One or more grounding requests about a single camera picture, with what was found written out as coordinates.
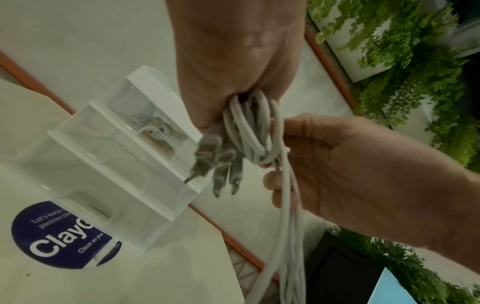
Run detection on light blue screen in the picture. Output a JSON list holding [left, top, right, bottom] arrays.
[[369, 266, 426, 304]]

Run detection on white cable bundle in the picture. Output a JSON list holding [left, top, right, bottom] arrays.
[[183, 89, 302, 304]]

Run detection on orange framed mesh panel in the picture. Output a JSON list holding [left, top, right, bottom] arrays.
[[226, 237, 282, 304]]

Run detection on coiled cables inside drawer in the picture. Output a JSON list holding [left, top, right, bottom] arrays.
[[135, 114, 185, 150]]

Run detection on person's right hand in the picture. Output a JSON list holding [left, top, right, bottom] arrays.
[[262, 114, 471, 248]]

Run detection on person's left hand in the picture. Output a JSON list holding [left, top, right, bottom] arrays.
[[165, 0, 307, 134]]

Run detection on green leafy plant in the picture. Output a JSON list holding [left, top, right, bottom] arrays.
[[330, 225, 480, 304]]

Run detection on clear plastic drawer box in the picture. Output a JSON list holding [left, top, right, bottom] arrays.
[[10, 66, 206, 253]]

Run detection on round blue sticker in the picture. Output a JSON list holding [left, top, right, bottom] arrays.
[[11, 201, 123, 269]]

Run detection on black cabinet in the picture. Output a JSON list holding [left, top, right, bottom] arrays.
[[303, 231, 387, 304]]

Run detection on green hanging fern plants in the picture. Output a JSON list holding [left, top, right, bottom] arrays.
[[307, 0, 480, 168]]

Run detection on small white planter box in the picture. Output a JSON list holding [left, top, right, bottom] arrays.
[[381, 94, 440, 143]]

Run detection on large white planter box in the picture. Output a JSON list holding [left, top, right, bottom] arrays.
[[310, 0, 393, 84]]

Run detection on person's right forearm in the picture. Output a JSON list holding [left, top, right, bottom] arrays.
[[431, 169, 480, 263]]

